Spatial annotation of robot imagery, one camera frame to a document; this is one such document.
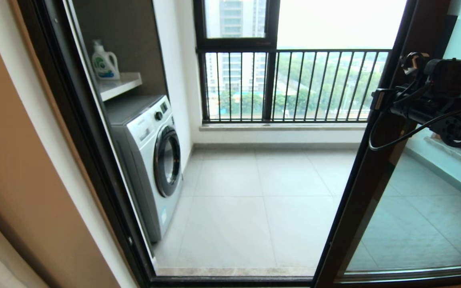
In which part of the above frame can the long black balcony railing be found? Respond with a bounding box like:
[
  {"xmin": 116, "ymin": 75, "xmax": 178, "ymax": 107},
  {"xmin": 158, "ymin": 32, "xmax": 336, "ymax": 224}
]
[{"xmin": 198, "ymin": 48, "xmax": 392, "ymax": 123}]

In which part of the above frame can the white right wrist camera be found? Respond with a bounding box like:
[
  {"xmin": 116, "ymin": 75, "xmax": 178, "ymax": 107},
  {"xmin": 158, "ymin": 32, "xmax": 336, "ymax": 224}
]
[{"xmin": 399, "ymin": 52, "xmax": 429, "ymax": 78}]

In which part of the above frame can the dark window frame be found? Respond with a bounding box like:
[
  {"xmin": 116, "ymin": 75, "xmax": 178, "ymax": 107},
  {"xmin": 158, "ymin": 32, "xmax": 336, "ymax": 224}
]
[{"xmin": 194, "ymin": 0, "xmax": 280, "ymax": 122}]

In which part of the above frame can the dark framed sliding glass door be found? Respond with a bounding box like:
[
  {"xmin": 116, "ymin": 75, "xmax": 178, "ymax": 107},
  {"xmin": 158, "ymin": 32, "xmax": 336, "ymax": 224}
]
[{"xmin": 14, "ymin": 0, "xmax": 319, "ymax": 288}]

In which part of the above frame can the brown framed fixed glass door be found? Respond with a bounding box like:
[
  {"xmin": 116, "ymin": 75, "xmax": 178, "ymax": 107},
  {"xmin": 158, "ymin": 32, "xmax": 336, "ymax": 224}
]
[{"xmin": 345, "ymin": 0, "xmax": 461, "ymax": 280}]

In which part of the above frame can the white detergent bottle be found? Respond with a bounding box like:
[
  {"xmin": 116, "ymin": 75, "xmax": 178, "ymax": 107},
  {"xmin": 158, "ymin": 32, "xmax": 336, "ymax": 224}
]
[{"xmin": 92, "ymin": 40, "xmax": 120, "ymax": 80}]

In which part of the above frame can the brown framed sliding glass door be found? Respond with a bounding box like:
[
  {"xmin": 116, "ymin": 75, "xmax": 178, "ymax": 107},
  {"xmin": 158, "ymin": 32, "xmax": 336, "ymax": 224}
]
[{"xmin": 313, "ymin": 0, "xmax": 461, "ymax": 288}]

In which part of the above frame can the white wall shelf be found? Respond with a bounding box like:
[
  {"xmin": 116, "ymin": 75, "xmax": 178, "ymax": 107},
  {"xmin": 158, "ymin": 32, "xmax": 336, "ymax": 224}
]
[{"xmin": 98, "ymin": 72, "xmax": 143, "ymax": 102}]

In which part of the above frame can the white front-load washing machine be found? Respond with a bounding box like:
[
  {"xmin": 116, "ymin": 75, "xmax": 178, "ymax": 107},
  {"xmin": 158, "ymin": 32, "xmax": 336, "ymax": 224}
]
[{"xmin": 106, "ymin": 95, "xmax": 183, "ymax": 243}]

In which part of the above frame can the long grey stone sill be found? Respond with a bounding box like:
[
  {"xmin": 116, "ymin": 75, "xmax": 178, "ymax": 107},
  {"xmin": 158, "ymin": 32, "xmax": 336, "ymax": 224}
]
[{"xmin": 198, "ymin": 122, "xmax": 369, "ymax": 132}]

